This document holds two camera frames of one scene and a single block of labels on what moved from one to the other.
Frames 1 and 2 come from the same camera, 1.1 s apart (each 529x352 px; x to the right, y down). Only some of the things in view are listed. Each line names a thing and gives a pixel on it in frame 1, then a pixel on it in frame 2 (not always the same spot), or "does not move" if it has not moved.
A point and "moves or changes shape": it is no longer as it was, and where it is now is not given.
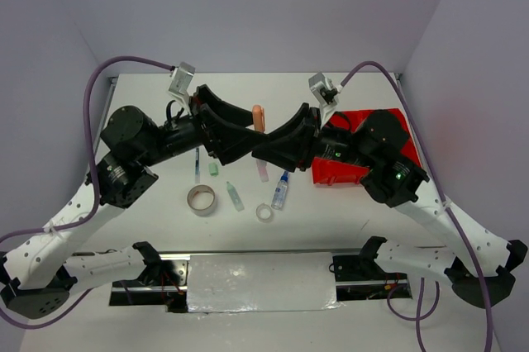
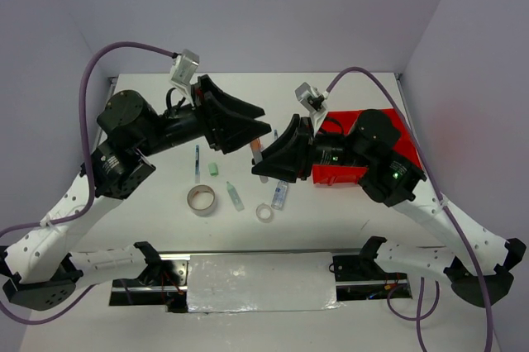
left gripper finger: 206,95 → 236,103
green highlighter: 235,197 does not move
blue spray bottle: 279,191 does not move
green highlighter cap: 213,169 does not move
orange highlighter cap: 259,118 moves or changes shape
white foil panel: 261,283 does not move
